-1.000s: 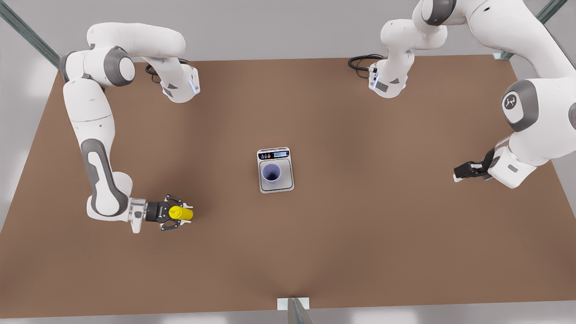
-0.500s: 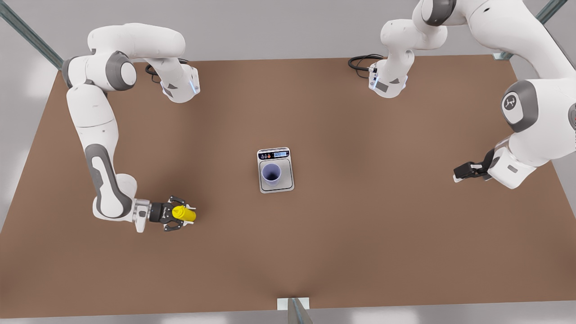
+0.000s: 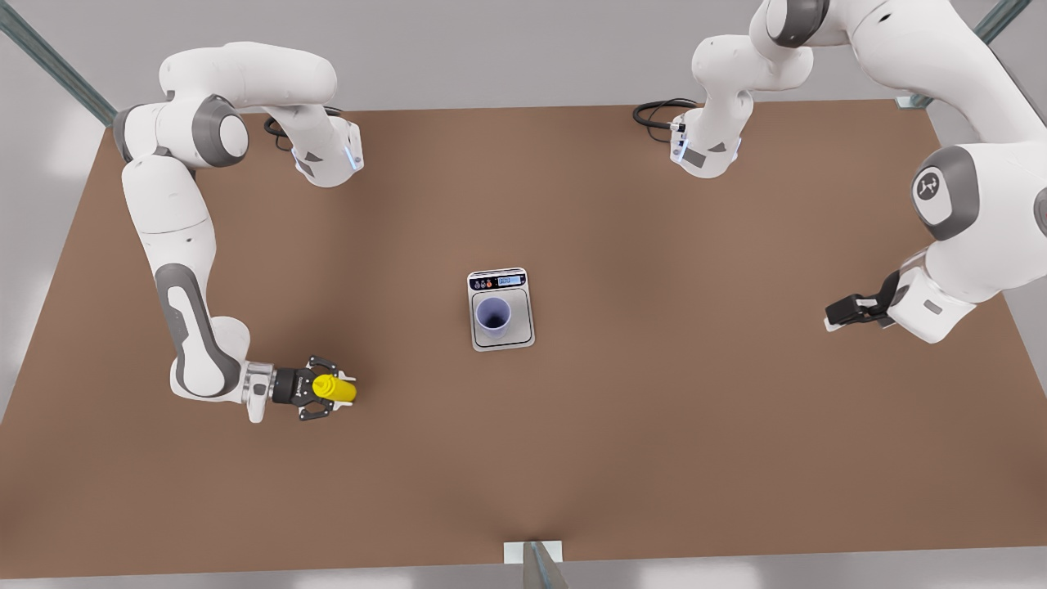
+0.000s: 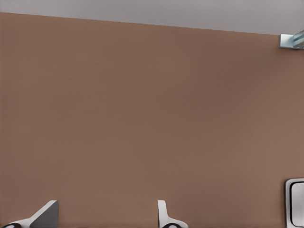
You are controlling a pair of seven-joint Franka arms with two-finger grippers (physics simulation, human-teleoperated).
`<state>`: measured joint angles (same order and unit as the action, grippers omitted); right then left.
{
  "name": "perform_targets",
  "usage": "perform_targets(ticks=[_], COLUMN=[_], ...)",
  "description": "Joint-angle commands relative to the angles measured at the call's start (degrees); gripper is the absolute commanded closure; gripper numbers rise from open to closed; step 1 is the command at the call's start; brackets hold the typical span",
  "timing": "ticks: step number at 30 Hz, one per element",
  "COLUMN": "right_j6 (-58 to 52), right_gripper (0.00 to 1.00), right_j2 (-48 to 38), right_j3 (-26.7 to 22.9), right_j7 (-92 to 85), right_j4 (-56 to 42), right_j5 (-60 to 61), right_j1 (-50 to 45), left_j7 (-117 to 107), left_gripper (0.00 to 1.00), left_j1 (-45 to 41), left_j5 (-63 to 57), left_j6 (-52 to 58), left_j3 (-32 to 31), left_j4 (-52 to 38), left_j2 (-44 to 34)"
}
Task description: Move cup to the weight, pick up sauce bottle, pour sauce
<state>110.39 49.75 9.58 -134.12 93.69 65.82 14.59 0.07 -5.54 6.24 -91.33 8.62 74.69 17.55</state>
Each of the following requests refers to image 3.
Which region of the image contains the yellow sauce bottle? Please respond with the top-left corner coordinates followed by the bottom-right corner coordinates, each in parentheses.
top-left (312, 374), bottom-right (358, 404)

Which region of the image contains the pale purple cup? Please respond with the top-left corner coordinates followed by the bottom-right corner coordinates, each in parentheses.
top-left (475, 297), bottom-right (514, 342)

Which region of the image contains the silver digital kitchen scale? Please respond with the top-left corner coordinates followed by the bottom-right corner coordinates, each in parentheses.
top-left (467, 267), bottom-right (537, 353)

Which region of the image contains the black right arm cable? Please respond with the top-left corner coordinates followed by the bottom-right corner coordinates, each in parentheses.
top-left (263, 106), bottom-right (345, 154)

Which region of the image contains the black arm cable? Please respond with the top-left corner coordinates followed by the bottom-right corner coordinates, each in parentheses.
top-left (632, 98), bottom-right (701, 145)
top-left (263, 106), bottom-right (345, 154)

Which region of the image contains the silver frame post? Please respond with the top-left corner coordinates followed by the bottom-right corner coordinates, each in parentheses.
top-left (895, 0), bottom-right (1033, 111)
top-left (502, 540), bottom-right (571, 589)
top-left (0, 0), bottom-right (120, 128)

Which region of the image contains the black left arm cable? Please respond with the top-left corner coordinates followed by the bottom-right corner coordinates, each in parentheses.
top-left (632, 98), bottom-right (701, 145)

